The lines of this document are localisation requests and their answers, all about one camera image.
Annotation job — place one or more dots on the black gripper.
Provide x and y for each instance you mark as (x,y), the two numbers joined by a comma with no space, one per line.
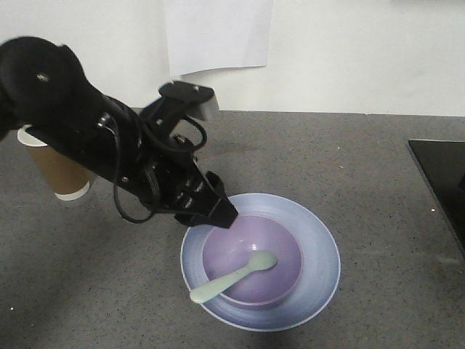
(157,164)

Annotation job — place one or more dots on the pale green plastic spoon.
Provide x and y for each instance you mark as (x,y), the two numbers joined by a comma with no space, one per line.
(258,261)

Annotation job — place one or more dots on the brown paper cup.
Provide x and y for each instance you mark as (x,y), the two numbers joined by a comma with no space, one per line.
(68,180)

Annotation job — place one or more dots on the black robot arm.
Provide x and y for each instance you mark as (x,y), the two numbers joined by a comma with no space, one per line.
(44,90)

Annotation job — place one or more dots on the black induction cooktop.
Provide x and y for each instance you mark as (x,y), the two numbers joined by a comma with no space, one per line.
(441,163)

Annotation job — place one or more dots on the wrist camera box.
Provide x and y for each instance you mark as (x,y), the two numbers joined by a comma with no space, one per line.
(178,99)

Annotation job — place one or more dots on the white paper sheet on wall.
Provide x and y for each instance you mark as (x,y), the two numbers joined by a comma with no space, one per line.
(209,35)

